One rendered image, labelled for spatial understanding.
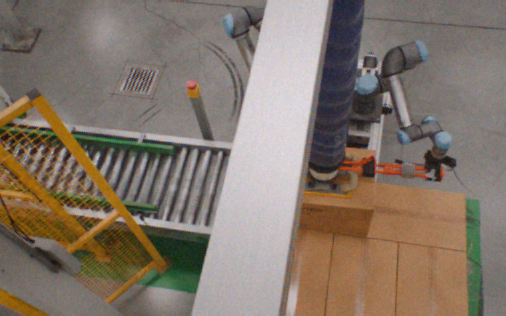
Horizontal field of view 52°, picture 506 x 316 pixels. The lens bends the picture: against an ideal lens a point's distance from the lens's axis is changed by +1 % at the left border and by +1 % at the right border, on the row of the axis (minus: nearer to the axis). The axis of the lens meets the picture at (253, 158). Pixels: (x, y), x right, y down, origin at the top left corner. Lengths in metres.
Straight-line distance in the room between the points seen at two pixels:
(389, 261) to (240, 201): 2.69
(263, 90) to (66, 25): 5.03
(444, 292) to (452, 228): 0.42
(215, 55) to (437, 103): 2.05
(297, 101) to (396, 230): 2.70
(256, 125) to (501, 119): 4.04
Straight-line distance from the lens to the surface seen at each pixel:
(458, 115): 4.60
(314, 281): 3.23
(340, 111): 2.34
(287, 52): 0.79
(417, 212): 3.47
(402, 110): 2.69
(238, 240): 0.63
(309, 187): 2.99
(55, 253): 2.27
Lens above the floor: 3.64
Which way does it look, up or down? 59 degrees down
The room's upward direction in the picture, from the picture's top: 10 degrees counter-clockwise
